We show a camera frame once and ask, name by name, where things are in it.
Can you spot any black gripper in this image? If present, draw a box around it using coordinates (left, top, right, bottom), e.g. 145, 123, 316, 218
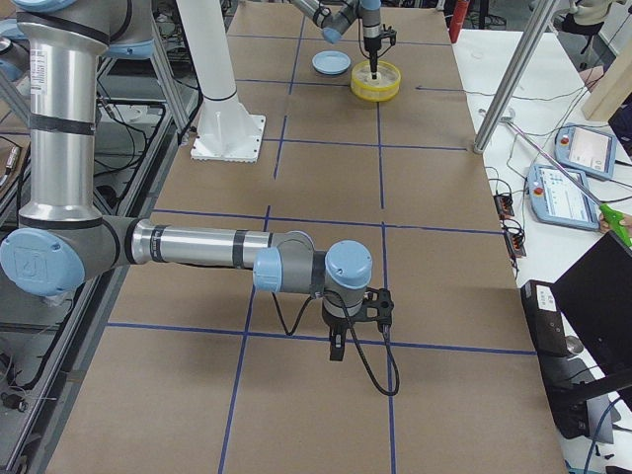
363, 36, 381, 75
323, 311, 349, 361

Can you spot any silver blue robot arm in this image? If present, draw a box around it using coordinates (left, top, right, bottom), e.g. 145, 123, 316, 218
1, 1, 372, 360
290, 0, 384, 80

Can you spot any yellow rimmed steamer basket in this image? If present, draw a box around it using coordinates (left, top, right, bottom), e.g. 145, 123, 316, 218
351, 60, 402, 103

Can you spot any light blue plate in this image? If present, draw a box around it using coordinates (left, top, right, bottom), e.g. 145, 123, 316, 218
312, 50, 352, 76

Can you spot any red fire extinguisher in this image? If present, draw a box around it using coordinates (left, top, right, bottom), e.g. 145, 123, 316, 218
448, 0, 470, 44

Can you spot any far orange black adapter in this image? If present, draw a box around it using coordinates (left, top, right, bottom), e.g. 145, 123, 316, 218
493, 193, 514, 219

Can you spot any orange black adapter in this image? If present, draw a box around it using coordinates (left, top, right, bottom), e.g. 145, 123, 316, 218
504, 228, 526, 259
493, 193, 514, 219

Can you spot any near orange black adapter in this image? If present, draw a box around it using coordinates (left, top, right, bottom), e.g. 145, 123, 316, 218
504, 228, 526, 259

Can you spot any near teach pendant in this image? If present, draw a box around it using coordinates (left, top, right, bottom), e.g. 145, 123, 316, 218
527, 164, 599, 231

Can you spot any teach pendant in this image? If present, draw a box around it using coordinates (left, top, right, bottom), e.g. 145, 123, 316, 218
555, 123, 616, 181
527, 164, 599, 231

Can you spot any black computer box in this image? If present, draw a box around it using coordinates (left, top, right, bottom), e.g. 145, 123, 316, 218
520, 279, 617, 444

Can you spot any far teach pendant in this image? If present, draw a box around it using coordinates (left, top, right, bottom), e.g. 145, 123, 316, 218
555, 123, 616, 181

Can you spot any wooden board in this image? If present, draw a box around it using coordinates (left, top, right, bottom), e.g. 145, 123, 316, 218
582, 41, 632, 121

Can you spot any black monitor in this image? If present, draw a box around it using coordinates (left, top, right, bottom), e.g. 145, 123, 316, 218
552, 231, 631, 374

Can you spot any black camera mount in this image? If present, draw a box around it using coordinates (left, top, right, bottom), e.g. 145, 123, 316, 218
354, 287, 394, 335
380, 25, 397, 46

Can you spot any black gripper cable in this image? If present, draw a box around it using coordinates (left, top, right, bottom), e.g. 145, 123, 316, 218
355, 17, 372, 62
270, 288, 400, 396

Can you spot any white camera stand pillar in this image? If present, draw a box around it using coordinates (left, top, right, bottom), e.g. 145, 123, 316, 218
177, 0, 266, 163

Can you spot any aluminium frame post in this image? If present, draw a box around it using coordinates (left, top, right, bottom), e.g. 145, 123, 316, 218
473, 0, 557, 154

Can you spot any green handled reacher stick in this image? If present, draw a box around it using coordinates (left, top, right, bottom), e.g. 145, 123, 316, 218
500, 117, 631, 247

